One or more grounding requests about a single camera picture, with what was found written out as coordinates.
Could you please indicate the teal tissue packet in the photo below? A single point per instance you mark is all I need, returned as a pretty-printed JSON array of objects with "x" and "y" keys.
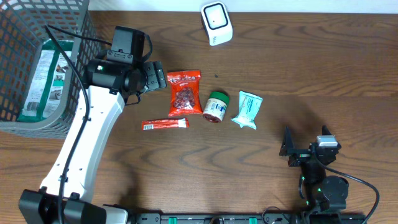
[{"x": 249, "y": 105}]

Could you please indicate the grey plastic mesh basket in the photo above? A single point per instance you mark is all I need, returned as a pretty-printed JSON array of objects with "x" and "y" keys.
[{"x": 22, "y": 38}]

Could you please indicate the red stick packet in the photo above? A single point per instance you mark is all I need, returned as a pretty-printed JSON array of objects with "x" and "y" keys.
[{"x": 165, "y": 124}]

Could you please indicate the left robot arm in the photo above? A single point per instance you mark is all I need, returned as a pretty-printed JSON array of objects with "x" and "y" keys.
[{"x": 66, "y": 193}]

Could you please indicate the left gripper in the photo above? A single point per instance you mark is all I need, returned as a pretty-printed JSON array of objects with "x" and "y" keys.
[{"x": 156, "y": 77}]

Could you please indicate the green-lid seasoning jar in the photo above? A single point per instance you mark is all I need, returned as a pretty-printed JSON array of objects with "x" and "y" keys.
[{"x": 216, "y": 107}]

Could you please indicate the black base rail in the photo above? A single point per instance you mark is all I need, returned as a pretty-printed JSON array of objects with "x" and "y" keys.
[{"x": 273, "y": 218}]

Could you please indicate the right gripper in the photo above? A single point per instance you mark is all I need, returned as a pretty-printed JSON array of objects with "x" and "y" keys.
[{"x": 300, "y": 155}]

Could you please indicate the red snack bag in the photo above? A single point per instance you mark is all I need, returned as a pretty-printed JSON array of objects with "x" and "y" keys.
[{"x": 184, "y": 92}]

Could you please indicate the white barcode scanner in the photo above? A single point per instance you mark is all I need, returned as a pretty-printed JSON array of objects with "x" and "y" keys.
[{"x": 217, "y": 24}]

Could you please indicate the green 3M product package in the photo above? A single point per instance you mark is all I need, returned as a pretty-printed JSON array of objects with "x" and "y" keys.
[{"x": 46, "y": 87}]

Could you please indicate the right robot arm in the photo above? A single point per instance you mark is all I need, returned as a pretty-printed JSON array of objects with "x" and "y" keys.
[{"x": 325, "y": 195}]

